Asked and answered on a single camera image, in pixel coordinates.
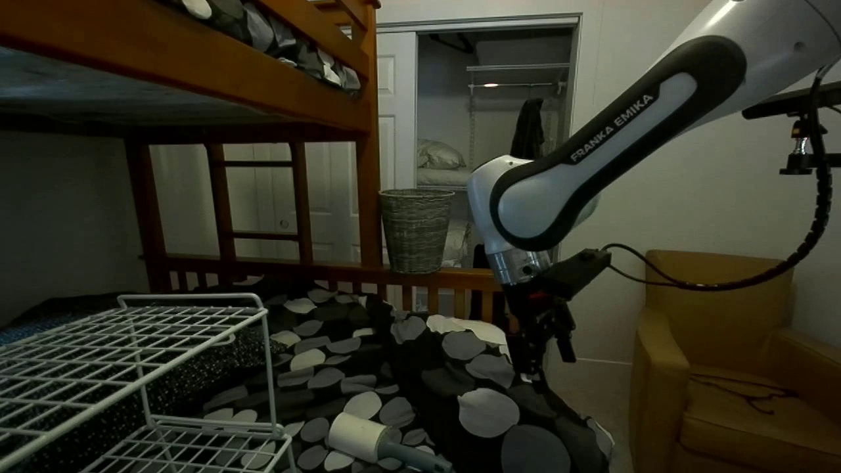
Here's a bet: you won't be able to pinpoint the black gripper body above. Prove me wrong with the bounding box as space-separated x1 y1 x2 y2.
501 283 574 356

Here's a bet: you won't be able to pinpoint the white closet shelf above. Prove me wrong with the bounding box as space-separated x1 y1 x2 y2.
462 59 574 92

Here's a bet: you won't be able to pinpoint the black wire hanger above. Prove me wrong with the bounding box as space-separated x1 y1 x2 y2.
689 372 802 419

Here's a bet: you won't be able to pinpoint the black hanging garment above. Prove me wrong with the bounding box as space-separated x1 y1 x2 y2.
507 96 547 163

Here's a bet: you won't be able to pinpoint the white folded linens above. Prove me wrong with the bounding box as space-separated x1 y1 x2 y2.
416 136 473 190

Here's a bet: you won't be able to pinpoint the brown wooden bunk bed frame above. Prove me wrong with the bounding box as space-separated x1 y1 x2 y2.
0 0 513 329

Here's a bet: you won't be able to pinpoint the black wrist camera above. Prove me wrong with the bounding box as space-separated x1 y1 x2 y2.
530 247 614 303

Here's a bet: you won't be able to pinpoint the white pillow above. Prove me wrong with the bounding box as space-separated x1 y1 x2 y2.
424 310 513 361

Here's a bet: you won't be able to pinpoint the grey wicker basket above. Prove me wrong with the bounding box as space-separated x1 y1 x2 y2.
375 188 459 276

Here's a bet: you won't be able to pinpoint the white lint roller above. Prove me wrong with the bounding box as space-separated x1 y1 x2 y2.
324 410 453 473

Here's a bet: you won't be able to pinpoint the white wire rack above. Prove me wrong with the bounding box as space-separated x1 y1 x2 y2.
0 290 296 473

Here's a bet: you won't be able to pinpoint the white closet door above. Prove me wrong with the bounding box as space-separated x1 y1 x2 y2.
375 29 424 197

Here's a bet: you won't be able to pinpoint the dotted bunk bed cover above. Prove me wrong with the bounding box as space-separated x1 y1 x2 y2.
176 0 365 96

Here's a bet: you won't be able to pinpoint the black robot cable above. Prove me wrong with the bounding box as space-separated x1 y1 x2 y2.
603 76 837 295

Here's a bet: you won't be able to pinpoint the yellow armchair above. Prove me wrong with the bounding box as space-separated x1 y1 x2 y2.
626 247 841 473

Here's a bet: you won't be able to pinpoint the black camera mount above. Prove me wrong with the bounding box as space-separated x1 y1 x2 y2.
741 76 841 180

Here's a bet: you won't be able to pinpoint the black grey-dotted bed cover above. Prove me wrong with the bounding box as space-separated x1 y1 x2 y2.
0 276 617 473

